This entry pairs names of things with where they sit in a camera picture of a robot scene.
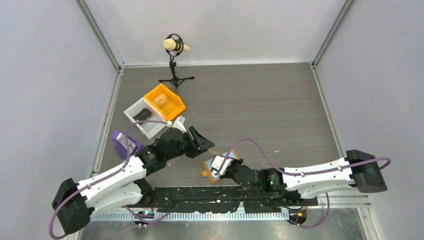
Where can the black card in white bin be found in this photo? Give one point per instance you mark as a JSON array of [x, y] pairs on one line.
[[143, 115]]

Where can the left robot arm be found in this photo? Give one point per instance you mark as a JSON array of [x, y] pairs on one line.
[[75, 203]]

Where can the beige microphone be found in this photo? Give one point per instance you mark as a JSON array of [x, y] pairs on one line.
[[175, 45]]

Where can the purple plastic bin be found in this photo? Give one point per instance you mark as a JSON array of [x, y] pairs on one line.
[[118, 140]]

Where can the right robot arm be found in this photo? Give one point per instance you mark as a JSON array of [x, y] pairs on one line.
[[357, 169]]

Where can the card in orange bin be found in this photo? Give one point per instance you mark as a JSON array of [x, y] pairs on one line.
[[161, 100]]

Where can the orange plastic bin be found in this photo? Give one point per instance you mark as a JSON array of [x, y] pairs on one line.
[[172, 109]]

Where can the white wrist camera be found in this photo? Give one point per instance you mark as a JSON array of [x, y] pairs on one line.
[[218, 165], [178, 123]]

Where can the orange leather card holder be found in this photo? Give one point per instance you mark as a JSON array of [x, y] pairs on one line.
[[205, 173]]

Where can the black microphone tripod stand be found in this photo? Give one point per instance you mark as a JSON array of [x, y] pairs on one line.
[[175, 80]]

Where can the white plastic bin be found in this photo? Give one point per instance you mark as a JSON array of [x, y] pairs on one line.
[[150, 117]]

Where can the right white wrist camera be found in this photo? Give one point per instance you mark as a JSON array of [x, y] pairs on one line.
[[218, 165]]

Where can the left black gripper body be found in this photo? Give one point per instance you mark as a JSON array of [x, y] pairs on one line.
[[190, 148]]

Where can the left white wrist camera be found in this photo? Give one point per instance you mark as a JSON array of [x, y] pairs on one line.
[[178, 123]]

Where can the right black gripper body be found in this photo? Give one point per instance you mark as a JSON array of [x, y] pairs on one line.
[[230, 174]]

